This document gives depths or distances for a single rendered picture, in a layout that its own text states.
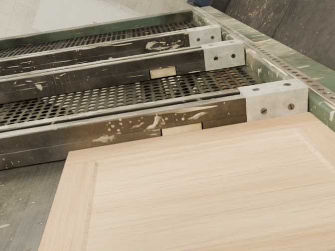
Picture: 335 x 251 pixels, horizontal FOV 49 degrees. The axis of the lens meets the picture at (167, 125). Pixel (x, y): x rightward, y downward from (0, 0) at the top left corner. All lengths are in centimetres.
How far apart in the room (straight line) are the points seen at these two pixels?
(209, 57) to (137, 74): 23
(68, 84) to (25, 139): 43
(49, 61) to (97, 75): 37
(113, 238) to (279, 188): 24
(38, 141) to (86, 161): 11
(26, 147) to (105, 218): 28
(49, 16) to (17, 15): 159
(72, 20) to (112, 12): 46
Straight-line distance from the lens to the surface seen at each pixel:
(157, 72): 113
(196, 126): 72
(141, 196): 56
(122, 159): 67
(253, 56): 109
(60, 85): 116
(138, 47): 142
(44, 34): 218
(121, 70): 112
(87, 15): 440
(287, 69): 93
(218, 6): 485
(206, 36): 144
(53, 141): 74
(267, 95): 74
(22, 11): 597
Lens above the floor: 132
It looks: 15 degrees down
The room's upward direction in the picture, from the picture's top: 69 degrees counter-clockwise
